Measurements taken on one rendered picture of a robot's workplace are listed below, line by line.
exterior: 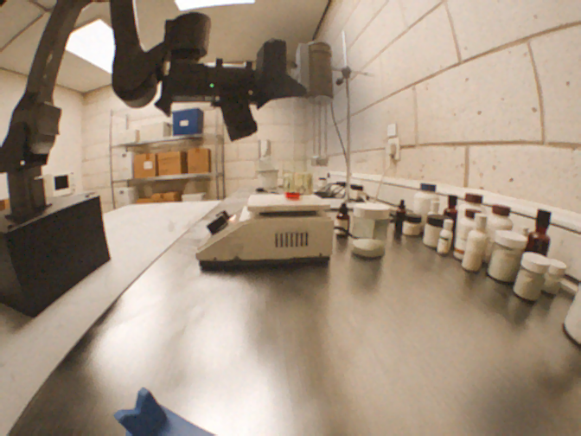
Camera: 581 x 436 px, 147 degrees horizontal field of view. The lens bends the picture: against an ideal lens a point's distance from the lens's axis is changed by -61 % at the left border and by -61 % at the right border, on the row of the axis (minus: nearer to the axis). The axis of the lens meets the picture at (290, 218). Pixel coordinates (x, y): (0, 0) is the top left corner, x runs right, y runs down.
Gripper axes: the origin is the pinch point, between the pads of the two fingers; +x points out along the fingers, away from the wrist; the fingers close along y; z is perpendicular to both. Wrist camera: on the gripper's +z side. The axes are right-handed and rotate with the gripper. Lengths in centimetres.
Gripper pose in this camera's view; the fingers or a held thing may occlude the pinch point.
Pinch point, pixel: (285, 89)
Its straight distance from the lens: 36.4
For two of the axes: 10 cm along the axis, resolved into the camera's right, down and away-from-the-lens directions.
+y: 4.3, 2.0, -8.8
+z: 0.0, 9.7, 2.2
